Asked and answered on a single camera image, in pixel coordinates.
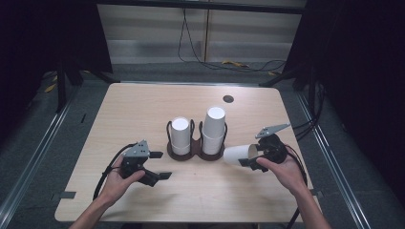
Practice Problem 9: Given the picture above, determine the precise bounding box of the thin vertical metal pole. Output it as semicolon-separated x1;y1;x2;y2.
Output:
203;9;211;63

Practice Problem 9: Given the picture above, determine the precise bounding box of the black hanging wall cable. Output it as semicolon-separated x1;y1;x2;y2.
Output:
177;8;288;74

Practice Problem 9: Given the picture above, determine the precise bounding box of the dark brown double cup holder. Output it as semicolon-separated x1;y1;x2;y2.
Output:
165;118;229;162

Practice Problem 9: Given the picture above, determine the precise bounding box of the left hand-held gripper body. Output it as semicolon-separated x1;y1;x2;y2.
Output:
119;138;151;181

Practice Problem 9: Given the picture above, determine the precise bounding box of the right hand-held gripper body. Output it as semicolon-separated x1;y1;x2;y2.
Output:
253;122;292;165

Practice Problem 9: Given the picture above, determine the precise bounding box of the metal floor rail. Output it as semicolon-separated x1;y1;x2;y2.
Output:
295;91;374;229
0;83;81;223

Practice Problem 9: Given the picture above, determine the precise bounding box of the white paper cup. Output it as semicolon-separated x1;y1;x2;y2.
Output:
223;143;261;167
201;131;225;156
170;116;193;148
171;143;192;156
202;106;227;138

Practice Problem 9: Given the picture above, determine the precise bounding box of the black overhead bar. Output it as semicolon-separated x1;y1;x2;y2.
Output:
95;0;308;15

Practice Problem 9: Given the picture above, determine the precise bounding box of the left hand-held gripper black cable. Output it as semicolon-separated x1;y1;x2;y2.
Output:
92;142;139;201

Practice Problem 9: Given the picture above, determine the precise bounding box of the dark curtain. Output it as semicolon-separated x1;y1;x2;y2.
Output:
281;0;405;199
0;0;114;144

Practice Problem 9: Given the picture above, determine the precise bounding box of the person's left hand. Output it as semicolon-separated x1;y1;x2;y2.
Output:
100;155;146;206

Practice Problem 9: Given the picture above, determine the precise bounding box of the right hand-held gripper black cable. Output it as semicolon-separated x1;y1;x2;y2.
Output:
284;144;310;229

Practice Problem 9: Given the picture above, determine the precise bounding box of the hand-held gripper black cable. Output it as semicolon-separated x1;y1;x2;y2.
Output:
92;142;139;201
284;144;310;229

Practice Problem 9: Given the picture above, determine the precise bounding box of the black metal stand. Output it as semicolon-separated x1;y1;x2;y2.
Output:
54;58;122;115
258;65;321;111

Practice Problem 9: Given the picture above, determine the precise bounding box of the person's right hand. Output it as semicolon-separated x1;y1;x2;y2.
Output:
255;146;309;196

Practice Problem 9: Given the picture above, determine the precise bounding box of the bundle of black floor cables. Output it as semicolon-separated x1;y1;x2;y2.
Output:
291;80;327;141

